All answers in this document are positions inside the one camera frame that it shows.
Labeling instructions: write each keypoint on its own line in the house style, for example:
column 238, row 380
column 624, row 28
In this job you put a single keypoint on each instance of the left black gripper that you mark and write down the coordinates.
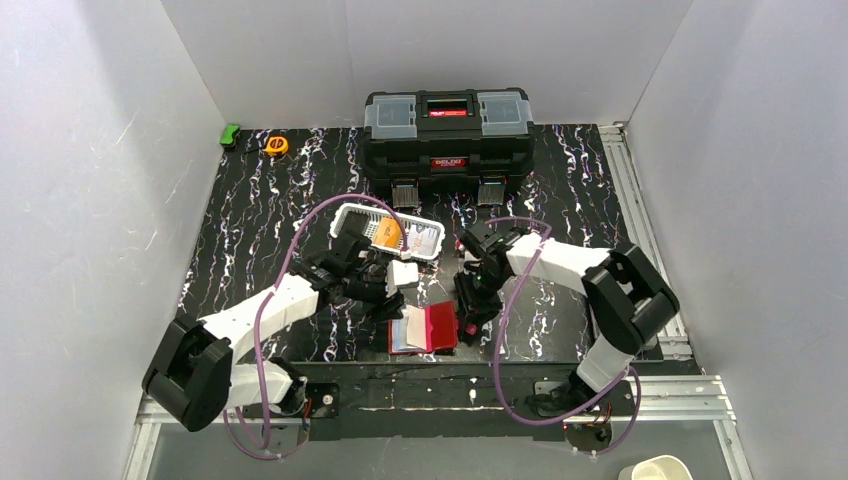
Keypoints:
column 382, row 291

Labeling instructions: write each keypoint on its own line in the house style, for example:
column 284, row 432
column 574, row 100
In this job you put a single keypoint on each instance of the white VIP card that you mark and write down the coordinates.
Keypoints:
column 424, row 241

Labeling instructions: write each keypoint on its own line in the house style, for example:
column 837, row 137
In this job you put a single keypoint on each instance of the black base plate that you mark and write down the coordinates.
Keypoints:
column 416, row 400

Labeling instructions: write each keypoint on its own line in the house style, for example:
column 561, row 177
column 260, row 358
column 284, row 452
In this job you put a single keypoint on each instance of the white cup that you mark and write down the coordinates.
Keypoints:
column 663, row 467

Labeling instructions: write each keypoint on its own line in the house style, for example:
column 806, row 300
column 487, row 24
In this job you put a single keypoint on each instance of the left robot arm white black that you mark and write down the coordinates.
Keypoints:
column 206, row 366

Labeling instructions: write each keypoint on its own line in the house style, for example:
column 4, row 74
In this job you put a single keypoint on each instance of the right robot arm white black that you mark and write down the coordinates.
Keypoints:
column 629, row 300

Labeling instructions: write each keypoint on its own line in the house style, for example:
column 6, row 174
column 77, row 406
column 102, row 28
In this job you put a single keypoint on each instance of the white plastic basket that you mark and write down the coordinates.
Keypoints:
column 375, row 214

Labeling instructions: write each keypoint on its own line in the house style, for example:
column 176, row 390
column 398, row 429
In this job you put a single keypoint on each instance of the red leather card holder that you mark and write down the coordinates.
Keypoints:
column 431, row 329

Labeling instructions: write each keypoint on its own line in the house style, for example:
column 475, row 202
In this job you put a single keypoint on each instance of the black VIP card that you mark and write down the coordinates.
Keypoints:
column 354, row 226

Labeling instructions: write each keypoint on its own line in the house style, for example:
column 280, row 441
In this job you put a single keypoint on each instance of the black plastic toolbox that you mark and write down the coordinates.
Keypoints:
column 476, row 142

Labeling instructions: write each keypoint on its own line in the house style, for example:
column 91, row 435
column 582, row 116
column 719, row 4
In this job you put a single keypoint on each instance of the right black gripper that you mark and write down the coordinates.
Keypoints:
column 475, row 299

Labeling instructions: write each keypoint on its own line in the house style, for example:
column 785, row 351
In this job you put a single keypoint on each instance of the orange tape measure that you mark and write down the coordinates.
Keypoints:
column 276, row 146

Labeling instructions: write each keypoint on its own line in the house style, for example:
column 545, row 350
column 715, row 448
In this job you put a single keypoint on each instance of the green small object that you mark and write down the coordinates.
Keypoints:
column 229, row 137

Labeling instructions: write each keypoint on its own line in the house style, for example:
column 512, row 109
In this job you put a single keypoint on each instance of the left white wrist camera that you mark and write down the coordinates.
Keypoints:
column 401, row 274

